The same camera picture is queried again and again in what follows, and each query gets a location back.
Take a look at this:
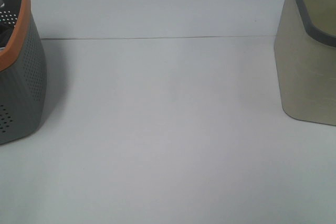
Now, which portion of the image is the grey perforated basket orange rim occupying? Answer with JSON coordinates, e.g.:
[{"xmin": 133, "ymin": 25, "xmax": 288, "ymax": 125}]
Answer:
[{"xmin": 1, "ymin": 0, "xmax": 47, "ymax": 144}]

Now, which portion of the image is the beige basket grey rim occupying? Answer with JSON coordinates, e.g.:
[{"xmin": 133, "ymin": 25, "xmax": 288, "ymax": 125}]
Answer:
[{"xmin": 274, "ymin": 0, "xmax": 335, "ymax": 125}]

